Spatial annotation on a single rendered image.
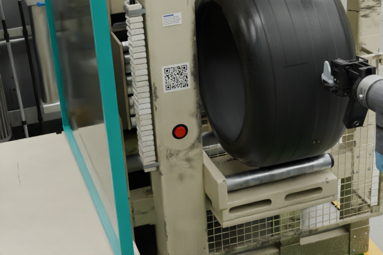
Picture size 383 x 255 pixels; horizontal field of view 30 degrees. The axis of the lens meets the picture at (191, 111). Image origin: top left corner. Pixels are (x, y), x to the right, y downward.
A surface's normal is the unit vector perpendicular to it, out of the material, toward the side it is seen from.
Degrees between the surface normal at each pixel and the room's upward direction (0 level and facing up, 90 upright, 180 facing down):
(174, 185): 90
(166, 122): 90
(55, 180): 0
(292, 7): 41
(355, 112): 112
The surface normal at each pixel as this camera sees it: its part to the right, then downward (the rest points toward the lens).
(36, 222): -0.06, -0.91
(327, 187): 0.32, 0.38
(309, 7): 0.18, -0.40
